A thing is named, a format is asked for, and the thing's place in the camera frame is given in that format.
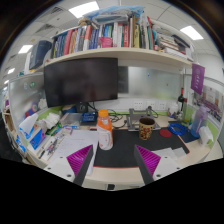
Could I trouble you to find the black cables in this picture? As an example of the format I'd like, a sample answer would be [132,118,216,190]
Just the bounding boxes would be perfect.
[107,108,159,129]

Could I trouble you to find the white paper sheet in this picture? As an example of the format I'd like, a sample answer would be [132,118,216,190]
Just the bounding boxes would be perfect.
[49,129,100,176]

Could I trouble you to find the white wall socket strip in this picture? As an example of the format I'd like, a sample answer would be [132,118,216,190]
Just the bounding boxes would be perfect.
[132,98,168,112]

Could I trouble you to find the coiled blue cable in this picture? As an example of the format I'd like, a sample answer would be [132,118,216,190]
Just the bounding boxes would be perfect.
[167,121,188,136]

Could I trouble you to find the black computer monitor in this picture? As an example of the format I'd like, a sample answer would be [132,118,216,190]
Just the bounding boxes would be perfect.
[43,57,120,113]

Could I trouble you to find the white tissue pile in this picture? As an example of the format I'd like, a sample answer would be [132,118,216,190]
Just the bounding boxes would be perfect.
[43,112,61,129]

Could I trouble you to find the group photo poster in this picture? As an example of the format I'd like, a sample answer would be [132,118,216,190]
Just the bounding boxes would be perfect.
[196,84,224,123]

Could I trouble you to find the flat round red coaster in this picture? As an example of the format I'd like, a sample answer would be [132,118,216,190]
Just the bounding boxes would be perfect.
[158,128,173,139]

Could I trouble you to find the grey metal laptop stand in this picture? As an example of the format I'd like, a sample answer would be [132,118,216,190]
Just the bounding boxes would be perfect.
[127,107,162,132]

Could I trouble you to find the small blue box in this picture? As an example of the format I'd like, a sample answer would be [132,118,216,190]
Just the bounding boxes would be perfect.
[81,112,98,123]

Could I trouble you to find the orange-capped drink bottle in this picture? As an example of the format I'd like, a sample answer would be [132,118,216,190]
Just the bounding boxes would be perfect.
[96,109,114,151]

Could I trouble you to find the purple water bottle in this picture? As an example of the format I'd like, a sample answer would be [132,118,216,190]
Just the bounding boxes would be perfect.
[190,105,209,139]

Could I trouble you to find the dark wine bottle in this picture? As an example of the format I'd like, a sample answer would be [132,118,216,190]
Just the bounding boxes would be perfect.
[177,87,186,113]

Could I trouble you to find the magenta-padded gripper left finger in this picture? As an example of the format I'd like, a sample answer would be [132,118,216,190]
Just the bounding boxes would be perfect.
[44,144,95,187]

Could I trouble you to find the crumpled white tissue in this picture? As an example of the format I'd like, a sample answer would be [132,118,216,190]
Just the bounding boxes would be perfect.
[198,125,214,147]

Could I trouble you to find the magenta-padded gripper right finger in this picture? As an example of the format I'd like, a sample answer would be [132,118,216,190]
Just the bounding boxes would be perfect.
[133,144,184,185]

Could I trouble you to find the floral yellow mug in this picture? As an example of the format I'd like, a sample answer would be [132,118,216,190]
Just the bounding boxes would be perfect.
[138,117,156,141]

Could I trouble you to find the black desk mat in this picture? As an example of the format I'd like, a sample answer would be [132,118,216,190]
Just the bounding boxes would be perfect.
[93,128,190,169]

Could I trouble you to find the purple pennant flag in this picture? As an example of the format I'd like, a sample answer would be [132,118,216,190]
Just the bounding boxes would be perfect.
[190,63,206,96]

